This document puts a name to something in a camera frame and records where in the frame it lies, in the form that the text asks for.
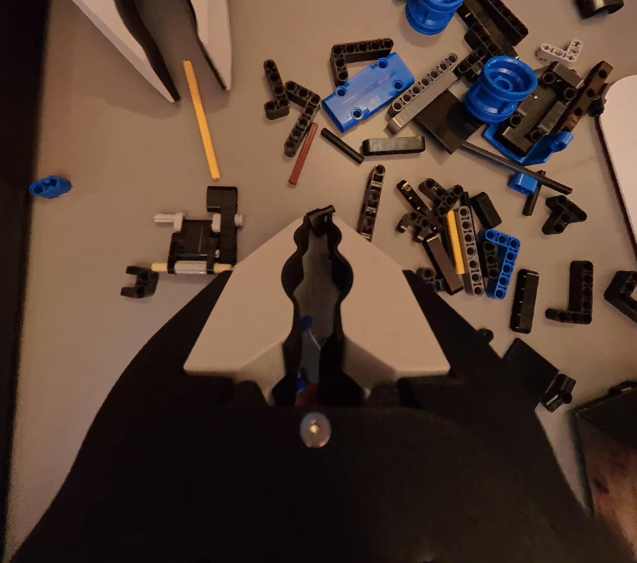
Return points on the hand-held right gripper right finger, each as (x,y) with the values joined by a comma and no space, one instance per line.
(393,324)

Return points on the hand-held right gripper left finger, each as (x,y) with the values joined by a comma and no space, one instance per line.
(239,324)

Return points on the black beam frame assembly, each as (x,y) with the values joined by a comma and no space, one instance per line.
(199,239)

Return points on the black pin connector block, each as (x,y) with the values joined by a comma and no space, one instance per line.
(142,283)

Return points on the yellow axle with black connector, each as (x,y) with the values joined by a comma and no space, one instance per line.
(201,120)

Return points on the small black axle connector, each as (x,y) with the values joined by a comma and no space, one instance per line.
(319,219)

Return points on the grey desk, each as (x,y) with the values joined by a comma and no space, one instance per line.
(124,135)

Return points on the person's right hand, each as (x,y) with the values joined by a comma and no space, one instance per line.
(307,396)

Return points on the short yellow axle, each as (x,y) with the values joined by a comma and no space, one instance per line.
(455,242)

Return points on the black dotted mat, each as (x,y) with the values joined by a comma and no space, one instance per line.
(20,75)

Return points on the long grey beam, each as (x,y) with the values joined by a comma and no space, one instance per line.
(470,252)

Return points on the blue angled beam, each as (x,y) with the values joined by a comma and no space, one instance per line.
(510,269)

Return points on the black square panel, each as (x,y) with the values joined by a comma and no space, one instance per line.
(530,369)

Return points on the pile of black and blue bricks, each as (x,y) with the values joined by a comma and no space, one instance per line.
(393,145)

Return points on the short brown axle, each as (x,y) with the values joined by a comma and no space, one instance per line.
(303,154)

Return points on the blue rectangular panel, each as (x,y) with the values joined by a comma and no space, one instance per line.
(368,92)

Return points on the long thin black axle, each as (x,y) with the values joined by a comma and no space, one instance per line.
(517,168)

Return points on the small blue two-hole beam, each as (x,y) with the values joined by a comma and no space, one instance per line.
(49,187)

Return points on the black toy set box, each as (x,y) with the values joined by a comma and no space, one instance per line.
(617,473)

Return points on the small white angled beam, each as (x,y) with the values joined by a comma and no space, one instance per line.
(560,51)

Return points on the black chassis on blue frame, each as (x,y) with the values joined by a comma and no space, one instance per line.
(542,125)

